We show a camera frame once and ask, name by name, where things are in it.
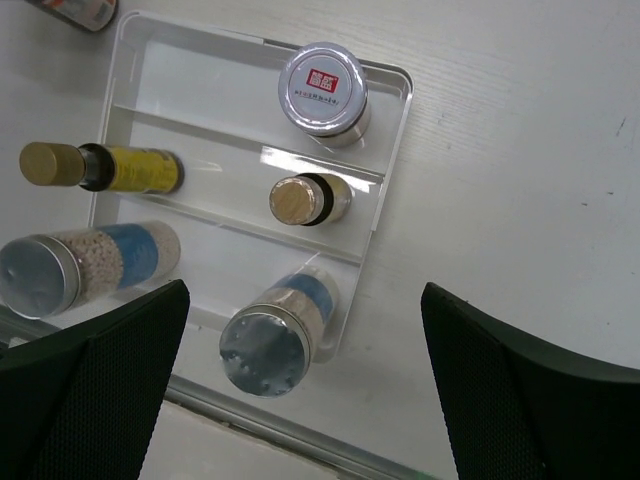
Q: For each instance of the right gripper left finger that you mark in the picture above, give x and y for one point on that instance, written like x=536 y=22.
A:
x=82 y=403

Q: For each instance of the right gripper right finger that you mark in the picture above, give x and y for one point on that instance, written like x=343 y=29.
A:
x=518 y=407

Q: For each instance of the white silver-cap bottle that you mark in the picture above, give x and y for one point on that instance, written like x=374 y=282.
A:
x=44 y=275
x=267 y=347

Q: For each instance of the yellow small bottle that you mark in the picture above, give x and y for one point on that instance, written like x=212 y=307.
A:
x=97 y=167
x=310 y=199

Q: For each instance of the brown spice jar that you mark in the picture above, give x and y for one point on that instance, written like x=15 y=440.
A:
x=88 y=15
x=322 y=91

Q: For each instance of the white divided tray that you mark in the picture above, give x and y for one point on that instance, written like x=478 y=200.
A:
x=209 y=95

